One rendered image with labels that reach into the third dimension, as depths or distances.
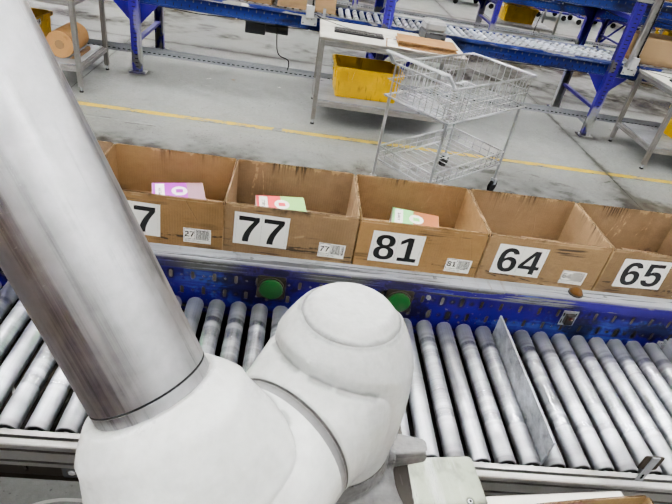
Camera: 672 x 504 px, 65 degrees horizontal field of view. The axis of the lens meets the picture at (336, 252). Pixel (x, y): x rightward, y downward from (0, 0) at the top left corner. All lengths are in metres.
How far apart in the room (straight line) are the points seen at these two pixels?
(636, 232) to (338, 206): 1.10
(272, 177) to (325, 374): 1.33
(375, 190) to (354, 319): 1.31
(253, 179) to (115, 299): 1.42
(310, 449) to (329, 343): 0.10
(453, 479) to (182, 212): 0.99
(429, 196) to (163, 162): 0.90
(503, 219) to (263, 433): 1.61
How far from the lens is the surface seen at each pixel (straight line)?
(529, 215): 2.00
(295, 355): 0.53
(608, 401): 1.76
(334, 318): 0.53
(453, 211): 1.91
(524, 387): 1.58
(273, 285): 1.58
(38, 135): 0.41
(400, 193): 1.84
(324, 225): 1.54
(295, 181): 1.80
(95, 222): 0.41
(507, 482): 1.44
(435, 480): 1.33
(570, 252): 1.77
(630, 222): 2.18
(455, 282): 1.66
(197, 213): 1.56
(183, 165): 1.83
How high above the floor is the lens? 1.82
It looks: 34 degrees down
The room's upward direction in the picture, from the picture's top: 11 degrees clockwise
